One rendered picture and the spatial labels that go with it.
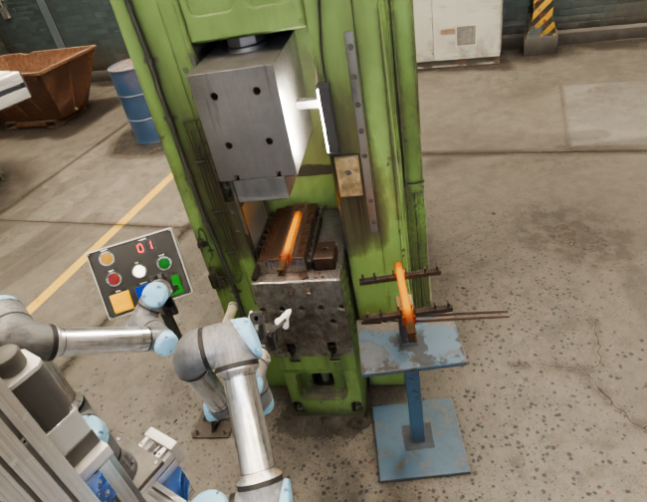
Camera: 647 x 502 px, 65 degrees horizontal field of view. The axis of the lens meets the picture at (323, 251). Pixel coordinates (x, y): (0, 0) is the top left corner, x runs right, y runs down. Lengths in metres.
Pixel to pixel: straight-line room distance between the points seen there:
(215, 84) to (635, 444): 2.29
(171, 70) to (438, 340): 1.42
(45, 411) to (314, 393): 1.65
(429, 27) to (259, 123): 5.42
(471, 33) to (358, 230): 5.15
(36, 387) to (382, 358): 1.27
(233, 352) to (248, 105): 0.85
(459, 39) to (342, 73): 5.27
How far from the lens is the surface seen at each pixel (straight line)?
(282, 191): 1.93
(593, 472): 2.64
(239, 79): 1.79
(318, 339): 2.31
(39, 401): 1.22
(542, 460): 2.62
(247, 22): 1.88
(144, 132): 6.64
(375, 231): 2.15
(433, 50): 7.16
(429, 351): 2.06
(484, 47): 7.10
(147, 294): 1.69
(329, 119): 1.89
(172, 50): 1.99
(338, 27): 1.83
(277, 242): 2.22
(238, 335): 1.36
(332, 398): 2.64
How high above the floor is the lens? 2.20
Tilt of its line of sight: 35 degrees down
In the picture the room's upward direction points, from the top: 12 degrees counter-clockwise
